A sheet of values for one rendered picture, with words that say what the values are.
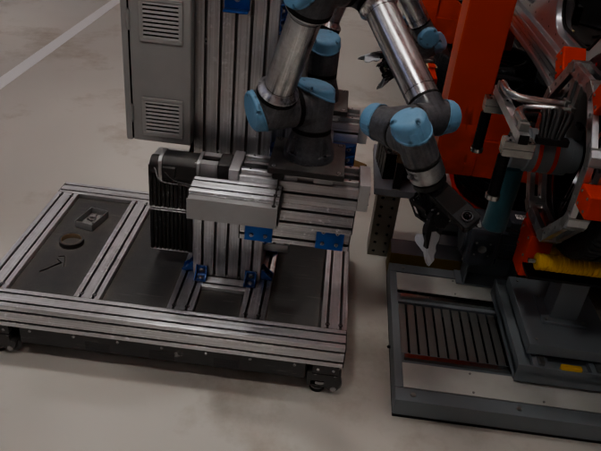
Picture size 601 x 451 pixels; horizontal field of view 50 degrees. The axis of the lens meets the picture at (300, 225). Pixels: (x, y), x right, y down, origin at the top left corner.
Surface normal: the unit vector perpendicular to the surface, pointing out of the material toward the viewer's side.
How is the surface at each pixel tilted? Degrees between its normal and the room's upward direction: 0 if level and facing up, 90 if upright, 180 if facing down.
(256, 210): 90
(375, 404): 0
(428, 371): 0
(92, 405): 0
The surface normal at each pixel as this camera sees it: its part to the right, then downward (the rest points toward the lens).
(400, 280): 0.09, -0.84
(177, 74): -0.08, 0.52
